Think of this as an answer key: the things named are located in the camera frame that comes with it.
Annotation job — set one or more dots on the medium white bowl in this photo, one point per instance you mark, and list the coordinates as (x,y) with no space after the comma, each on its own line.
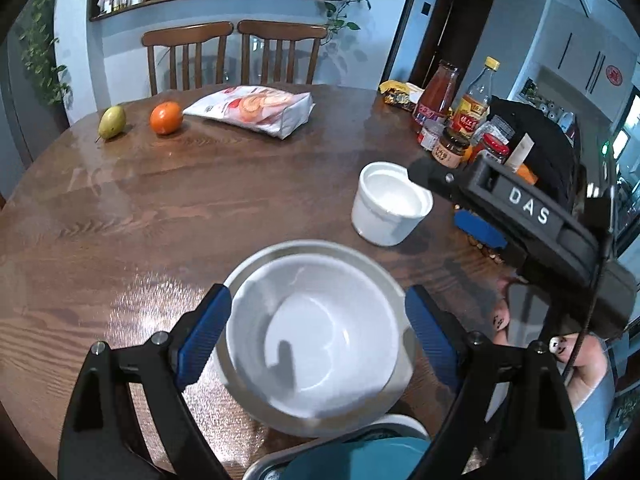
(310,340)

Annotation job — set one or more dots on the hanging green plant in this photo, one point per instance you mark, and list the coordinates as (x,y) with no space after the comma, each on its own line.
(42,60)

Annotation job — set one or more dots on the teal oval bowl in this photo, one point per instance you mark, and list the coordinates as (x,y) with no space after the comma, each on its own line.
(360,460)

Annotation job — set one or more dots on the person's right hand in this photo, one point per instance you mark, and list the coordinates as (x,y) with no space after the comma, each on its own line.
(590,360)

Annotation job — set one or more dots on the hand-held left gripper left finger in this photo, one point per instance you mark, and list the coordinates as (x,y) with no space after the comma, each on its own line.
(205,335)

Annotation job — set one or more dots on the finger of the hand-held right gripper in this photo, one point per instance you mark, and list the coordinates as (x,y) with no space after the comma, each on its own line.
(440,177)
(480,227)

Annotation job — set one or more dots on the large white bowl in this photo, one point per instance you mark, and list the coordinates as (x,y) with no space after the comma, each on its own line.
(320,247)

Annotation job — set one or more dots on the white wall cabinet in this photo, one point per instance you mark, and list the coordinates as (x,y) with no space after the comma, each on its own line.
(570,45)

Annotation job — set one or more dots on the black bag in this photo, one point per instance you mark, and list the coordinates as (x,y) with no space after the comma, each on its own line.
(545,135)

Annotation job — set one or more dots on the trailing green plant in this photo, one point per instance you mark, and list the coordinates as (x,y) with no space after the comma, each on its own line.
(345,20)

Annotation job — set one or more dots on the wooden beaded trivet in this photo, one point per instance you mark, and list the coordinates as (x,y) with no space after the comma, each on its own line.
(492,255)

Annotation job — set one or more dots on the white tube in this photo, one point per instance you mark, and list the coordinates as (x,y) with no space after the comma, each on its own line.
(520,150)

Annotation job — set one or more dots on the red-labelled clear jar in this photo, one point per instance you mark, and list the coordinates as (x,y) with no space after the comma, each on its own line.
(492,147)

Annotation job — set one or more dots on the yellow snack packet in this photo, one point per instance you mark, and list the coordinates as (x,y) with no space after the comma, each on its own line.
(397,95)

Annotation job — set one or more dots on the small orange fruit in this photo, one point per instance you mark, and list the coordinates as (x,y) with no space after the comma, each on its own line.
(527,174)

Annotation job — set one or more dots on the dark wooden door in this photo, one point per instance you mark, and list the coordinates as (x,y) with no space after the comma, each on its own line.
(460,35)

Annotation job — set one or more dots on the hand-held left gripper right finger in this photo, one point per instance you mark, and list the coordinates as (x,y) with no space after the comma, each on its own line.
(430,332)

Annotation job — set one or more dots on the red ketchup bottle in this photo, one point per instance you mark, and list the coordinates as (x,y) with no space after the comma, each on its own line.
(437,95)

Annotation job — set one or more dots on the brown sauce jar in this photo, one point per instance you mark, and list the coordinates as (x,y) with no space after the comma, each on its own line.
(450,150)

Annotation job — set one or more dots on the green pear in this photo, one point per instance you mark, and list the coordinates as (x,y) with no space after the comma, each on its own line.
(111,122)

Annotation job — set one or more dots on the wooden chair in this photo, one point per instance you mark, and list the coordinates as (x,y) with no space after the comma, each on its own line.
(187,32)
(282,30)

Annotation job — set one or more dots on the small white cup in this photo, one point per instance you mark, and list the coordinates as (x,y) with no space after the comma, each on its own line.
(385,210)

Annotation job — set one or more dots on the yellow-capped vinegar bottle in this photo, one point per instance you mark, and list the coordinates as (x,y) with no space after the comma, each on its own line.
(470,110)

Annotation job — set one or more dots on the black wall switch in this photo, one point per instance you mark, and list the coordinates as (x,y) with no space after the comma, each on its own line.
(426,8)

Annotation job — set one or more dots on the white snack bag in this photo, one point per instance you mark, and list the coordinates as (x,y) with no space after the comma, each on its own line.
(255,107)

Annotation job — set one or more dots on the blue patterned square plate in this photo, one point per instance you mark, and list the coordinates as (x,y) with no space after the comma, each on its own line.
(395,422)

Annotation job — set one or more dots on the red round sticker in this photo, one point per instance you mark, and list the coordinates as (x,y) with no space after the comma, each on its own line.
(614,74)

